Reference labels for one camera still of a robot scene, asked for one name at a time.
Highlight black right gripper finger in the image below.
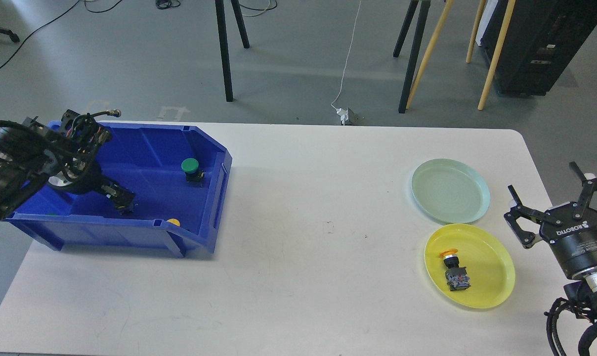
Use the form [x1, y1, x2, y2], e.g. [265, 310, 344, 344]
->
[569, 161, 597, 216]
[504, 184, 556, 249]

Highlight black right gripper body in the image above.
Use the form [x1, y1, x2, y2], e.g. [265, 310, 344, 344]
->
[540, 203, 597, 280]

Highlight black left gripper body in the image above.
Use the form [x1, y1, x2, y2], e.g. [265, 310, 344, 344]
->
[56, 162, 112, 195]

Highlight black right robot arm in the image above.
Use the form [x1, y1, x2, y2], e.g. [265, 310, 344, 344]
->
[504, 162, 597, 356]

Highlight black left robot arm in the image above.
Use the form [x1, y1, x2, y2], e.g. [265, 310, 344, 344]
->
[0, 110, 134, 221]

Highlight yellow plate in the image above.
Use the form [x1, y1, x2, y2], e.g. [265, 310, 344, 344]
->
[424, 223, 516, 309]

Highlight green push button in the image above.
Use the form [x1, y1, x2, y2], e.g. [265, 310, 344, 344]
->
[180, 157, 205, 187]

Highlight light green plate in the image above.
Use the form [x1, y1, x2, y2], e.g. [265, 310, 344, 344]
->
[409, 158, 491, 224]

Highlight blue plastic bin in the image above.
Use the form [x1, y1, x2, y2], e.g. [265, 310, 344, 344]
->
[5, 122, 232, 258]

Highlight black equipment cabinet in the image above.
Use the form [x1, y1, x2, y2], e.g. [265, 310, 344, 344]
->
[493, 0, 597, 96]

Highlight wooden easel legs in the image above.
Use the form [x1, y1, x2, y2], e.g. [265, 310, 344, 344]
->
[406, 0, 517, 111]

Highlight black tripod stand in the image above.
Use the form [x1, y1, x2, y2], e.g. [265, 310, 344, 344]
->
[214, 0, 250, 103]
[392, 0, 431, 114]

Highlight black floor cable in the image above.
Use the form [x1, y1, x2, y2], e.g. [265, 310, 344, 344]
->
[0, 0, 126, 84]

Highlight white cable with plug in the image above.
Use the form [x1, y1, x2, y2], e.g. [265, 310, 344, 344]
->
[331, 0, 363, 126]

